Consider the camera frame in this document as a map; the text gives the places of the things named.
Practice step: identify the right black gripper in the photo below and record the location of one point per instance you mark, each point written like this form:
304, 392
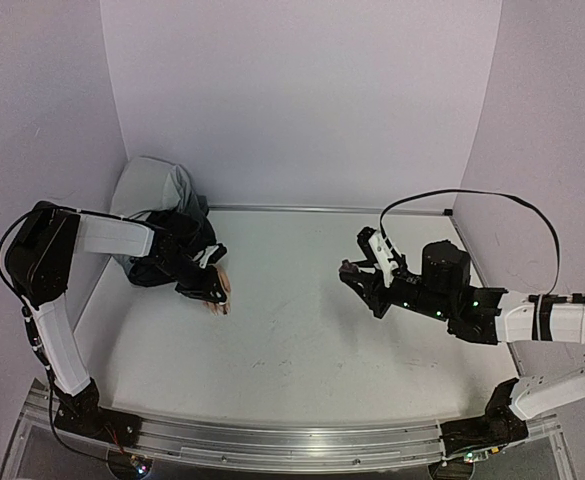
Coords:
378, 292

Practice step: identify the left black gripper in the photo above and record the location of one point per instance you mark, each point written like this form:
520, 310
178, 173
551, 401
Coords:
203, 291

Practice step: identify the purple nail polish bottle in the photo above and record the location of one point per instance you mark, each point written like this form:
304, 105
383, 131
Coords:
348, 268

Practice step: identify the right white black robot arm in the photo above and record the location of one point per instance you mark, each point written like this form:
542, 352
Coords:
486, 316

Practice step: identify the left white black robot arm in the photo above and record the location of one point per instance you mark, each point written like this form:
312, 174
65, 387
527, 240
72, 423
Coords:
36, 255

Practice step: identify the mannequin hand with long nails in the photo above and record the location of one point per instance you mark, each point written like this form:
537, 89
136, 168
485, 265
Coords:
221, 309

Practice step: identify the black jacket sleeve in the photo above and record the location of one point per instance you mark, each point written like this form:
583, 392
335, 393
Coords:
179, 239

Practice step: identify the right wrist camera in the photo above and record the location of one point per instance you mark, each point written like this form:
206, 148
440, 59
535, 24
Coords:
377, 247

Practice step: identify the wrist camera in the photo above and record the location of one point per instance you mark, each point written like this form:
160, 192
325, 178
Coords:
210, 255
377, 247

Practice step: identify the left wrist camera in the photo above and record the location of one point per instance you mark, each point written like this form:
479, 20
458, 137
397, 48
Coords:
210, 255

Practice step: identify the aluminium back rail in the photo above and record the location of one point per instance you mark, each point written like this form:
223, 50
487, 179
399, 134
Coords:
327, 209

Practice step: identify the aluminium rail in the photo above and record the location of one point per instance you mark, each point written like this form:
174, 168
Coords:
270, 449
327, 209

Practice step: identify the aluminium front rail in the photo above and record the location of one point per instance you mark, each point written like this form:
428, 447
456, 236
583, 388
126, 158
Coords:
270, 449

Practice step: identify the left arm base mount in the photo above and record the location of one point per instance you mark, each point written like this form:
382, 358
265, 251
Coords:
82, 415

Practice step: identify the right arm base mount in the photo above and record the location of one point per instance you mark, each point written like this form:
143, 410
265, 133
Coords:
497, 427

